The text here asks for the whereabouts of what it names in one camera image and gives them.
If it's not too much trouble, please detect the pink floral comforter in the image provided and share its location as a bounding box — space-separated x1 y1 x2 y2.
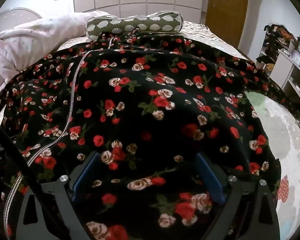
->
0 10 108 92

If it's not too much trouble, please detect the green white patterned pillow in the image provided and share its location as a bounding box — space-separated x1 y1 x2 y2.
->
86 11 184 40

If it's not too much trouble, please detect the black floral dress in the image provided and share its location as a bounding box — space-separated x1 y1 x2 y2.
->
0 28 294 239

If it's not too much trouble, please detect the patchwork quilted bedspread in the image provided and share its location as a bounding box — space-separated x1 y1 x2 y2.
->
57 21 300 240

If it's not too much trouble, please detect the brown wooden door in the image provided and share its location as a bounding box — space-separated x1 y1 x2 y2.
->
205 0 248 48

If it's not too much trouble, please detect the rounded headboard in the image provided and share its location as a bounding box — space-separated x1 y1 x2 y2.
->
0 8 42 32

